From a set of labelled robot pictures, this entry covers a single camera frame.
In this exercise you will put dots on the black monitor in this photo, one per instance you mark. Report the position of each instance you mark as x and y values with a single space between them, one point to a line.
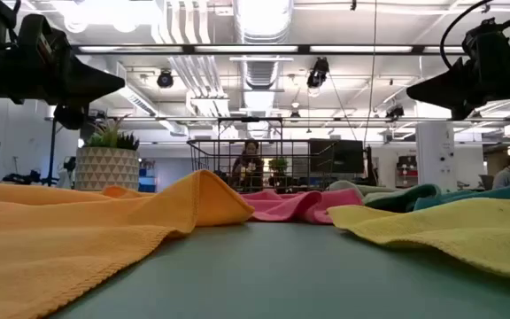
337 156

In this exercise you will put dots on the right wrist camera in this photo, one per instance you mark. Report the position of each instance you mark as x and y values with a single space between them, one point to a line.
483 40

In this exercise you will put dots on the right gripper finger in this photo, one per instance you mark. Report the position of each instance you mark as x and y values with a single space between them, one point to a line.
445 86

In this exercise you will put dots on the small distant potted plant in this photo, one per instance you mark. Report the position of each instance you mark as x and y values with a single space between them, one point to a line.
278 165

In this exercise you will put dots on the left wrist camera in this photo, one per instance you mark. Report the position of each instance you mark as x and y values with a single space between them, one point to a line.
42 37

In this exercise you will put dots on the pale green microfiber towel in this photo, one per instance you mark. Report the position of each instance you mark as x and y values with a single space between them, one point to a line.
348 188

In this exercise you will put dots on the person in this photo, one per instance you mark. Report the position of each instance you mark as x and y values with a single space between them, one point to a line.
248 170
509 175

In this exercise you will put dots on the pink microfiber towel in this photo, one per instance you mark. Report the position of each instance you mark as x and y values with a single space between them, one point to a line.
281 208

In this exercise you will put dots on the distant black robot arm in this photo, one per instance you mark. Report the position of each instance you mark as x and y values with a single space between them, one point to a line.
20 178

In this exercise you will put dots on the white pillar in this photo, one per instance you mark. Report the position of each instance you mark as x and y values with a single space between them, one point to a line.
435 155

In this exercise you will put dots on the shelf with boxes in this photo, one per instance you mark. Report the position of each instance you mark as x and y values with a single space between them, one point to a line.
407 170

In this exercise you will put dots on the succulent in patterned pot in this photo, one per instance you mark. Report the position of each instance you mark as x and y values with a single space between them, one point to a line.
104 170

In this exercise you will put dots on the black ceiling camera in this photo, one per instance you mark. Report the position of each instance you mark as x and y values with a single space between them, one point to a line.
394 111
318 73
165 79

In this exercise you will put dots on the yellow microfiber towel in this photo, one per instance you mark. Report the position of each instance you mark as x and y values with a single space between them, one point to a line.
458 235

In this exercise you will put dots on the blue storage bins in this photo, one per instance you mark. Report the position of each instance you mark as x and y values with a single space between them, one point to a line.
148 181

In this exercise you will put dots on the ribbed ceiling air duct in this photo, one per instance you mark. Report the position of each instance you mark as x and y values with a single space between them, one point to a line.
261 20

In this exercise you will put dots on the teal microfiber towel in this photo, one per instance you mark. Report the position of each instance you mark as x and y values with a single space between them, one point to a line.
503 192

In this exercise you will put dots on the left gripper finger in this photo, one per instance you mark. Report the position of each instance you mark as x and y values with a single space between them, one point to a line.
91 84

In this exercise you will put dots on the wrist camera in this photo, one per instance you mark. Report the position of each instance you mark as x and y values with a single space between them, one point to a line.
42 37
483 40

